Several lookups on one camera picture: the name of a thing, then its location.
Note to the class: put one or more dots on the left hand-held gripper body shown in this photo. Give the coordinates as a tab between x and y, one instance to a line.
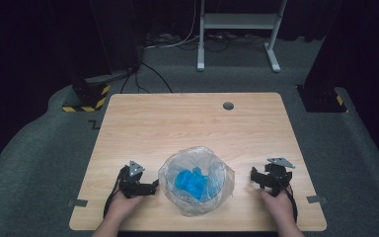
130	182

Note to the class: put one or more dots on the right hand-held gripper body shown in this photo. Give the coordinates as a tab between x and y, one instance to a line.
278	177

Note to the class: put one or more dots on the clear plastic trash bag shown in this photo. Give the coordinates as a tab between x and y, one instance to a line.
169	197

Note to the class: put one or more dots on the person's left hand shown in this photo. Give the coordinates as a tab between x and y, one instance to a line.
121	207

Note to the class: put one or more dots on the person's right hand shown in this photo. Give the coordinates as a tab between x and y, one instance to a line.
281	209

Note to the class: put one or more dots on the blue crumpled plastic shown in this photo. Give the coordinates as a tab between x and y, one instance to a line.
190	182

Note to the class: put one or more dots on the grey tape piece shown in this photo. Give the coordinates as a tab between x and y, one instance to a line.
317	199
78	203

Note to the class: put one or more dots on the black stand base hazard tape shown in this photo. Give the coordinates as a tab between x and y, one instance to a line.
322	98
85	98

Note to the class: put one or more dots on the white metal stand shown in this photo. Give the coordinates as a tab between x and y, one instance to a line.
238	20

